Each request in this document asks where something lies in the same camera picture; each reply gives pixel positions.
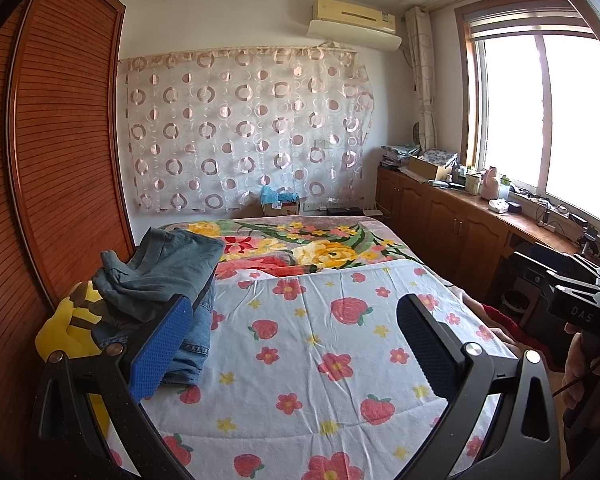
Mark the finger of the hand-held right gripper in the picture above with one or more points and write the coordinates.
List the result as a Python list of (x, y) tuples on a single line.
[(575, 281), (592, 266)]

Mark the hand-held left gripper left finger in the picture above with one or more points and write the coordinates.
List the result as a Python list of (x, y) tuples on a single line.
[(160, 350)]

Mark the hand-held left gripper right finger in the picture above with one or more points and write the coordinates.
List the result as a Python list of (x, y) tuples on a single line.
[(432, 350)]

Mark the grey-blue pants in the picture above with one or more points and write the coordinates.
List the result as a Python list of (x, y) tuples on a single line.
[(170, 270)]

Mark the person's right hand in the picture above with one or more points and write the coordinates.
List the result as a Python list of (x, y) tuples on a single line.
[(575, 370)]

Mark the folded blue jeans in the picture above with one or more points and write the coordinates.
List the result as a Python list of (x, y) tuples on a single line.
[(195, 345)]

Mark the red cloth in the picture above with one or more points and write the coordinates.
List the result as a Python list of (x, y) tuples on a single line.
[(500, 320)]

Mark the small black box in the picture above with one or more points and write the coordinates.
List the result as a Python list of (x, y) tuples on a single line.
[(515, 206)]

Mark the yellow plush toy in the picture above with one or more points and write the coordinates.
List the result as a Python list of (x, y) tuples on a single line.
[(65, 330)]

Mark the green-topped bottle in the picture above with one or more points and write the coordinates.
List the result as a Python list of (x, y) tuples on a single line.
[(505, 187)]

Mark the wooden cabinet counter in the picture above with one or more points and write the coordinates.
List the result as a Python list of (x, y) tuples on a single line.
[(440, 225)]

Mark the pink bottle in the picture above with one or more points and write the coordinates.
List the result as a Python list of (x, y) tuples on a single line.
[(490, 182)]

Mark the strawberry print sheet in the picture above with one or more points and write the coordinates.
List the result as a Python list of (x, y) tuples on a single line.
[(300, 360)]

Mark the floral blanket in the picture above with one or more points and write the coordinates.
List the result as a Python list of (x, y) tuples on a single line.
[(330, 250)]

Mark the black box device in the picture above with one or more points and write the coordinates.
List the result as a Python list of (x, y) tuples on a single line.
[(343, 210)]

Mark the flat open cardboard box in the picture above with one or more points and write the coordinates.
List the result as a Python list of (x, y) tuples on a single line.
[(425, 169)]

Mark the floral patterned box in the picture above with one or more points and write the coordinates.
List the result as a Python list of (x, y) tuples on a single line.
[(440, 156)]

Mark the small brown cardboard box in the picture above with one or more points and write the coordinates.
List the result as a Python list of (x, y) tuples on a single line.
[(282, 208)]

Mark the blue plastic bag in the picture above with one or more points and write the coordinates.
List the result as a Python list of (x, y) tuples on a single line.
[(270, 194)]

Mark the stack of folded fabrics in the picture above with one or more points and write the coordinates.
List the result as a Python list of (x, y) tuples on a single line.
[(397, 155)]

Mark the wooden slatted wardrobe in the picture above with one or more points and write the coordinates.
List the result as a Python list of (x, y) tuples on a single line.
[(65, 135)]

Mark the circle patterned sheer curtain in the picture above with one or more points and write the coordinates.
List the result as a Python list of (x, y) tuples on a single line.
[(240, 125)]

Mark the beige window curtain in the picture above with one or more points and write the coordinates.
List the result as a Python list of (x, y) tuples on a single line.
[(422, 75)]

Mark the beige air conditioner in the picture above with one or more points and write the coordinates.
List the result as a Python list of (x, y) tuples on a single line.
[(352, 12)]

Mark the white wall socket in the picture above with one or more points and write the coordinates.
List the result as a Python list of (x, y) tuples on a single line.
[(316, 206)]

